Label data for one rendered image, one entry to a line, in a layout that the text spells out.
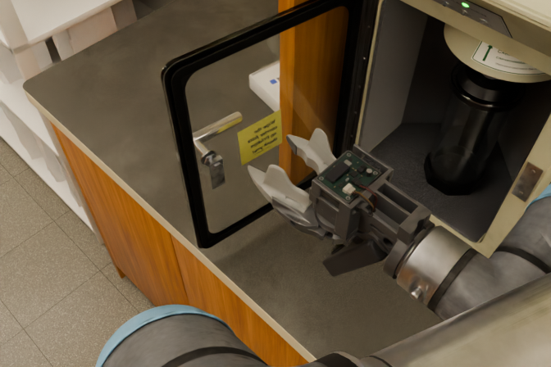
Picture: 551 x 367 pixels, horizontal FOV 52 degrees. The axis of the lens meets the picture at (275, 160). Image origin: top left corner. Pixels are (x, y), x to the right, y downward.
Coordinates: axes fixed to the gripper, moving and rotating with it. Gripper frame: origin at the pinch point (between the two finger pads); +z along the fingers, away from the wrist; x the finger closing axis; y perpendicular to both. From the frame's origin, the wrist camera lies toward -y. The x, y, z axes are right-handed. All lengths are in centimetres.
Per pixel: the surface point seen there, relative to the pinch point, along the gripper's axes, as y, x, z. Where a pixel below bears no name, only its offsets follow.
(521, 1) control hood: 23.0, -15.1, -16.1
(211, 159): -7.4, 1.6, 10.8
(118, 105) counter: -34, -8, 55
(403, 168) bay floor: -26.4, -30.6, -2.7
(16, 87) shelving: -78, -8, 130
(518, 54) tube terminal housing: 9.7, -25.9, -14.8
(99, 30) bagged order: -51, -30, 102
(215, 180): -10.8, 2.3, 9.8
